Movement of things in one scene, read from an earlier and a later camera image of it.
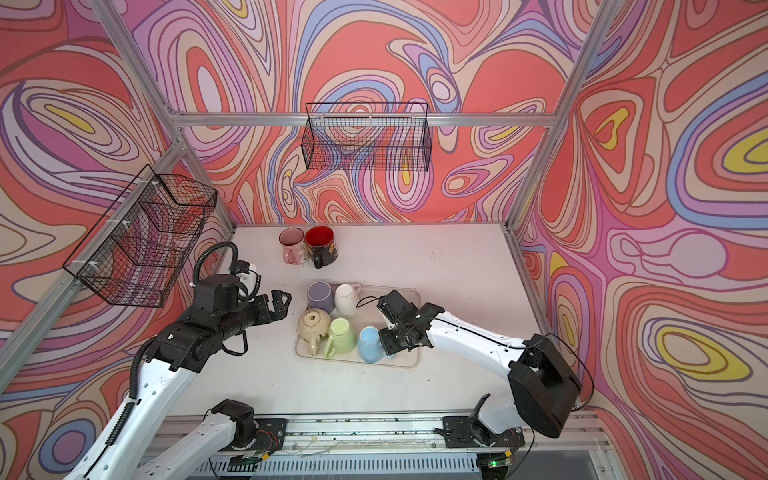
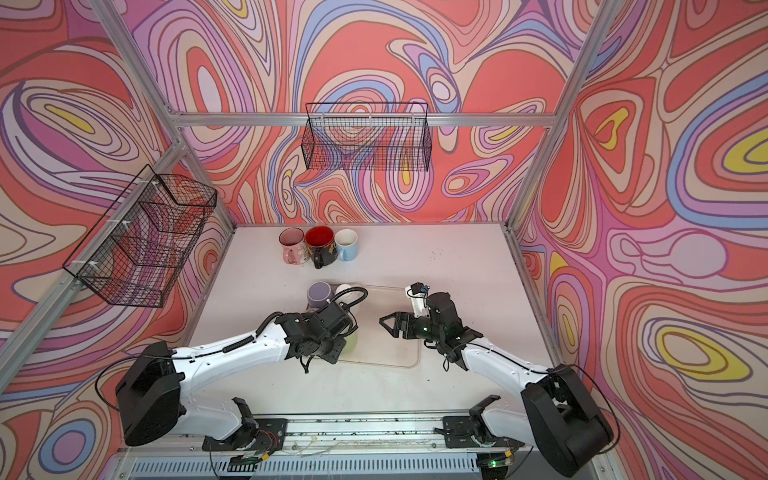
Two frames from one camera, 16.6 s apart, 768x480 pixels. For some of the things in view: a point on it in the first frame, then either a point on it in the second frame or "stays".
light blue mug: x=370 y=346 to x=347 y=241
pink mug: x=294 y=247 stays
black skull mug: x=321 y=246 stays
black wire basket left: x=139 y=249 stays
